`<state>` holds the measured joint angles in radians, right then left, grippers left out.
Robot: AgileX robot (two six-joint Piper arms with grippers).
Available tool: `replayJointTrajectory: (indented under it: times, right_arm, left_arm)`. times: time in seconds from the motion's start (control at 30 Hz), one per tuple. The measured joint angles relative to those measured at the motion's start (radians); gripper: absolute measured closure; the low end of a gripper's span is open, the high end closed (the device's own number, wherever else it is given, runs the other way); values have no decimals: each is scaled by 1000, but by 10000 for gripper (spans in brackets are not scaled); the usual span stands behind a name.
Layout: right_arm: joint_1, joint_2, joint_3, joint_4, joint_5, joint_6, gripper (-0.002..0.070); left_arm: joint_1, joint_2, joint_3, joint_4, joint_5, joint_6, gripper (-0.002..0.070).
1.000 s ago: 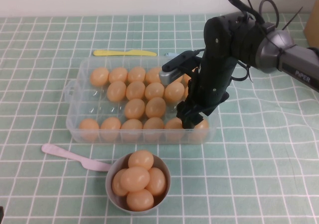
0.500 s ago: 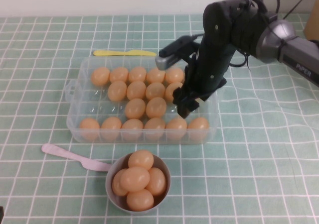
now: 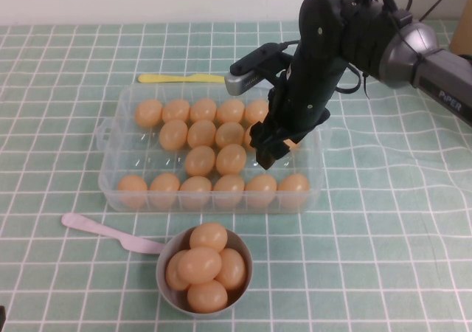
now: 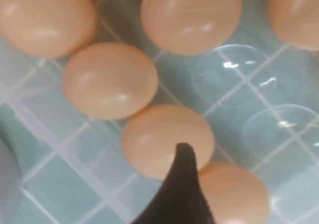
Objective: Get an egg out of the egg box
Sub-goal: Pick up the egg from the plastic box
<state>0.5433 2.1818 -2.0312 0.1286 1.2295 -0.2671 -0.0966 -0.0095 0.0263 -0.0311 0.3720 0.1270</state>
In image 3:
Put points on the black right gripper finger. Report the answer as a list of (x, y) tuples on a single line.
[(261, 136), (274, 149)]

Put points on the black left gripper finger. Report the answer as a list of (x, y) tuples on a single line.
[(3, 319)]

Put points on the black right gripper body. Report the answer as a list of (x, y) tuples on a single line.
[(306, 99)]

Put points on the orange plastic egg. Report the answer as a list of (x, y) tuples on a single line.
[(204, 265), (208, 237), (132, 192), (233, 269), (201, 133), (207, 296), (173, 134), (230, 111), (256, 111), (203, 110), (176, 110), (199, 160), (261, 190), (164, 190), (229, 134), (172, 278), (148, 113), (231, 159), (248, 139), (228, 191), (195, 192), (294, 145), (293, 189)]

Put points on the clear plastic egg box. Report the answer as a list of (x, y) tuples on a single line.
[(121, 155)]

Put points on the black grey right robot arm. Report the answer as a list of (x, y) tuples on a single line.
[(405, 55)]

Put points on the brown cardboard box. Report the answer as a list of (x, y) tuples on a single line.
[(464, 29)]

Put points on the yellow plastic knife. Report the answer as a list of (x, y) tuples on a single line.
[(166, 79)]

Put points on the green checkered tablecloth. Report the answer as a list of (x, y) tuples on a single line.
[(368, 236)]

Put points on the pink plastic knife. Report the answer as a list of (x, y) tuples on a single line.
[(129, 241)]

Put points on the grey round bowl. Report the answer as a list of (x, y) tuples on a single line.
[(177, 301)]

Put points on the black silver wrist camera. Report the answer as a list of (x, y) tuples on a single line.
[(239, 86)]

